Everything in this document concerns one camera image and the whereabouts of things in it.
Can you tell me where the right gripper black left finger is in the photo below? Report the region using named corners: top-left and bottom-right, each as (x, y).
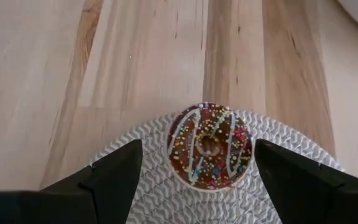
top-left (0, 138), bottom-right (144, 224)

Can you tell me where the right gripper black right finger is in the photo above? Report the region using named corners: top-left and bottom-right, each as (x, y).
top-left (254, 138), bottom-right (358, 224)

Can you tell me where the small chocolate sprinkled donut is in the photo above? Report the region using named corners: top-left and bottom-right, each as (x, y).
top-left (165, 102), bottom-right (254, 191)

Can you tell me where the round woven rope mat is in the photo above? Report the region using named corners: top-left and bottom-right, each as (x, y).
top-left (87, 108), bottom-right (346, 224)

